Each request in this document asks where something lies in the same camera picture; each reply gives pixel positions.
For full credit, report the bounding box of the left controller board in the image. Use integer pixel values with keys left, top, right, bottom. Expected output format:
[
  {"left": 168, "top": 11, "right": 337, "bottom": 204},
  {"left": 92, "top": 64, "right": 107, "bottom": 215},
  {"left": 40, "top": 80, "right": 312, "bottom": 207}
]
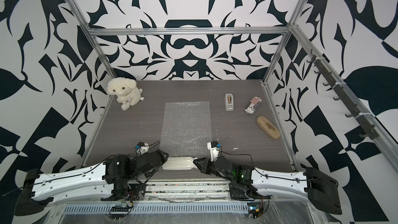
[{"left": 108, "top": 204, "right": 133, "bottom": 220}]

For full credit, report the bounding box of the controller board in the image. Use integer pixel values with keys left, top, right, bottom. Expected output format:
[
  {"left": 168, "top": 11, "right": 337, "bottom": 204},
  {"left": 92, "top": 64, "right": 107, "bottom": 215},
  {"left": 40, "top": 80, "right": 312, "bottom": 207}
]
[
  {"left": 247, "top": 203, "right": 264, "bottom": 219},
  {"left": 108, "top": 204, "right": 133, "bottom": 220}
]

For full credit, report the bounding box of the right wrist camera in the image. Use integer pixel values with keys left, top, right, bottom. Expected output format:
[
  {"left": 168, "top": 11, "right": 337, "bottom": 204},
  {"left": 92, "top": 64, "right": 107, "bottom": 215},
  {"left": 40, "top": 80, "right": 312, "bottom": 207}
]
[{"left": 207, "top": 141, "right": 221, "bottom": 162}]

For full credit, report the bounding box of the tan woven glasses case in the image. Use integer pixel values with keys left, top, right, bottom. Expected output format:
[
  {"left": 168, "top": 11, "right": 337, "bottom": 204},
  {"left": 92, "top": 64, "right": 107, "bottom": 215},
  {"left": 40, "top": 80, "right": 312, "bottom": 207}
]
[{"left": 256, "top": 116, "right": 281, "bottom": 140}]

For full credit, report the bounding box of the wall hook rail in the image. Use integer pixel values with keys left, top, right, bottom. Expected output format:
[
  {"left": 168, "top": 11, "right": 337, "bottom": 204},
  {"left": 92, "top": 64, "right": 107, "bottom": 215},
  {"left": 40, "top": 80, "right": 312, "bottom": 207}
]
[{"left": 308, "top": 50, "right": 379, "bottom": 140}]

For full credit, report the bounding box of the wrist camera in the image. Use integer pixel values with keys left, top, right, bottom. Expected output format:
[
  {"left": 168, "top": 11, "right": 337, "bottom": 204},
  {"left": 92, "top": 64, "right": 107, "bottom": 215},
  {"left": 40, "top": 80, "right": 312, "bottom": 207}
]
[
  {"left": 135, "top": 142, "right": 150, "bottom": 156},
  {"left": 207, "top": 141, "right": 221, "bottom": 162}
]

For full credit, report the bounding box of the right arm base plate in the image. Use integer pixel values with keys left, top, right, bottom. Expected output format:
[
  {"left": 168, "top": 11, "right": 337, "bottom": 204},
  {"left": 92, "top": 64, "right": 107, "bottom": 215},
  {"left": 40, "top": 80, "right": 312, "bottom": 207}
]
[{"left": 229, "top": 183, "right": 272, "bottom": 202}]

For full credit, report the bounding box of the clear bubble wrap sheet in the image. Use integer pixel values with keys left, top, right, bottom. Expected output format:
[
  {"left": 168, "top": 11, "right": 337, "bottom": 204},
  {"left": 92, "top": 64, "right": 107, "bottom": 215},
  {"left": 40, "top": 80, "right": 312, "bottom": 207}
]
[{"left": 160, "top": 102, "right": 212, "bottom": 158}]

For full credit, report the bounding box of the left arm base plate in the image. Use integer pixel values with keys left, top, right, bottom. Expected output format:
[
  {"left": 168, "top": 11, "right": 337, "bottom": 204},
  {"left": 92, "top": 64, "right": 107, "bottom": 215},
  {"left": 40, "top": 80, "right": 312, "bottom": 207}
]
[{"left": 101, "top": 183, "right": 147, "bottom": 202}]

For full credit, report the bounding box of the aluminium mounting rail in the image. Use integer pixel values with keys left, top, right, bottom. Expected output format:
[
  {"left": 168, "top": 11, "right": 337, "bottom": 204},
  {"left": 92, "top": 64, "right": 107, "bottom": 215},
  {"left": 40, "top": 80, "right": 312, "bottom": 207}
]
[{"left": 52, "top": 178, "right": 315, "bottom": 203}]

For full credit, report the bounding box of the grey tape dispenser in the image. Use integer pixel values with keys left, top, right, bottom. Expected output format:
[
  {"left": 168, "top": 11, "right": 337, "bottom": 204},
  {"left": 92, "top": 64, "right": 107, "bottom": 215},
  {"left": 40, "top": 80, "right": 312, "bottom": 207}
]
[{"left": 224, "top": 93, "right": 234, "bottom": 112}]

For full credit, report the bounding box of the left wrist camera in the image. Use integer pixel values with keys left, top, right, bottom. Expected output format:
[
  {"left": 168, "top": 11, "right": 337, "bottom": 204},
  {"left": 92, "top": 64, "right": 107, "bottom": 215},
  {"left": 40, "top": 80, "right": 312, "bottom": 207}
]
[{"left": 135, "top": 142, "right": 150, "bottom": 156}]

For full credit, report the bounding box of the white plush dog toy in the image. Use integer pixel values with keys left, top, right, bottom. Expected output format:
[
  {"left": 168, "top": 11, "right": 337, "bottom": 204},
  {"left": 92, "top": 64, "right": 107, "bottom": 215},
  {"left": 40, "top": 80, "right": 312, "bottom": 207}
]
[{"left": 107, "top": 77, "right": 144, "bottom": 111}]

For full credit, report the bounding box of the right controller board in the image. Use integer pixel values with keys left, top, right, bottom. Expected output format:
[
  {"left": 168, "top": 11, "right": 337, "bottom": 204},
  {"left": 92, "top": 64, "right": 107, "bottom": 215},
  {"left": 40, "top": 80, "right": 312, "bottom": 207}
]
[{"left": 247, "top": 203, "right": 264, "bottom": 219}]

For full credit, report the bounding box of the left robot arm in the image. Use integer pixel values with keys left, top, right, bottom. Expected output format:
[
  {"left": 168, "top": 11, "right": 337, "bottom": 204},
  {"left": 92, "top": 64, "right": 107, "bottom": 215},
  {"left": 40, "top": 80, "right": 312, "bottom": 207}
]
[{"left": 14, "top": 149, "right": 169, "bottom": 216}]

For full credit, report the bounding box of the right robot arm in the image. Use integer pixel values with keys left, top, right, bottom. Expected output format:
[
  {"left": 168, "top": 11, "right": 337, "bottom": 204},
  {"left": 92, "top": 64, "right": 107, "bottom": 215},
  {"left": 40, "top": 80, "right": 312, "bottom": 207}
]
[{"left": 193, "top": 156, "right": 342, "bottom": 215}]

